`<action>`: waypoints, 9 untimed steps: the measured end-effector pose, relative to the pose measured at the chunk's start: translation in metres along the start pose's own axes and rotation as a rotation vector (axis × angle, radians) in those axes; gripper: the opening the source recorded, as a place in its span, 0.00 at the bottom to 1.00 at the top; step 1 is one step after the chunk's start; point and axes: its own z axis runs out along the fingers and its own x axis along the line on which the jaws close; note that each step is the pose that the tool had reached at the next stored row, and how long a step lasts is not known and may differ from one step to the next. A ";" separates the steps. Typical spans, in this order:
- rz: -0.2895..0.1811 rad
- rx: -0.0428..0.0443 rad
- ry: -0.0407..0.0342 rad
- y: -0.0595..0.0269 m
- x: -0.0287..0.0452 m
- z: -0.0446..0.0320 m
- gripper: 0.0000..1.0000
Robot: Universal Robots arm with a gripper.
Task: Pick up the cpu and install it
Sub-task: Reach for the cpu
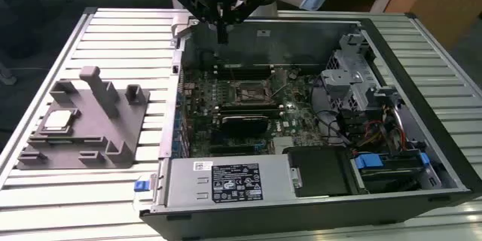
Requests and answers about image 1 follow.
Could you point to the RAM slot with white latches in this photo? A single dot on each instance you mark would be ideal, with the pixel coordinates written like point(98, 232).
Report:
point(245, 67)
point(245, 73)

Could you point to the CPU socket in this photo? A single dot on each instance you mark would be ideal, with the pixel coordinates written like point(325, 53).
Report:
point(250, 94)

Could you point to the black graphics card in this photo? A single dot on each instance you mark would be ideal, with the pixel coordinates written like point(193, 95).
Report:
point(245, 125)

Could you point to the silver disk bay cage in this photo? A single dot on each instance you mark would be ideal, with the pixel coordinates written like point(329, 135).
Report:
point(339, 83)

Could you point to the silver-topped CPU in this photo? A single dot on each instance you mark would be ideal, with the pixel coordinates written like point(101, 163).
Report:
point(58, 119)

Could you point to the grey floor stand foot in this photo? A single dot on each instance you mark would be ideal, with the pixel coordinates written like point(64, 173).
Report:
point(7, 76)

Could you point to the green motherboard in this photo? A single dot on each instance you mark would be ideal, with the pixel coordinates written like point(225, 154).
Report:
point(301, 128)

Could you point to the black open PC case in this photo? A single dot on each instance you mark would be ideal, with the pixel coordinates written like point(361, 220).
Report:
point(301, 218)

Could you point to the wooden cabinet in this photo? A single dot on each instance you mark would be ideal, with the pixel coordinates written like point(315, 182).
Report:
point(444, 4)

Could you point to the silver power supply unit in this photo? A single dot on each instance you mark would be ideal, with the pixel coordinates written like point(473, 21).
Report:
point(181, 184)

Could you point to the black RAM slot row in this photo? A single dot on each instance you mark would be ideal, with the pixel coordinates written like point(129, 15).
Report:
point(249, 109)

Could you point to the small silver heatsink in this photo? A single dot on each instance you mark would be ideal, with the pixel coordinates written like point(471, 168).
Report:
point(285, 142)

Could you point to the black expansion slot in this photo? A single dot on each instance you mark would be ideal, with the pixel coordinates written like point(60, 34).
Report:
point(230, 148)

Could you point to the white case sticker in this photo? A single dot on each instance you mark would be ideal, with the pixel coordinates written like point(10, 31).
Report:
point(264, 33)

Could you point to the grey plastic parts rack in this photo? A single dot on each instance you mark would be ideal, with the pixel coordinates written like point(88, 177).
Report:
point(125, 128)

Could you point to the blue case latch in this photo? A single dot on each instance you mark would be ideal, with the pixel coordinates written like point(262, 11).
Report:
point(141, 186)

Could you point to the round coin cell battery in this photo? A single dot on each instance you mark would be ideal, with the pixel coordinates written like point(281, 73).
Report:
point(294, 74)

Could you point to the black plastic drive cover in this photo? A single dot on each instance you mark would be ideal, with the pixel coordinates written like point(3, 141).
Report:
point(320, 170)

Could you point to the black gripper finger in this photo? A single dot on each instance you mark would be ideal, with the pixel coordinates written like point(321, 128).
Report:
point(244, 12)
point(193, 4)

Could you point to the blue disk carrier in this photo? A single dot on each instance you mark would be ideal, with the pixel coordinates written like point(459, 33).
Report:
point(368, 162)

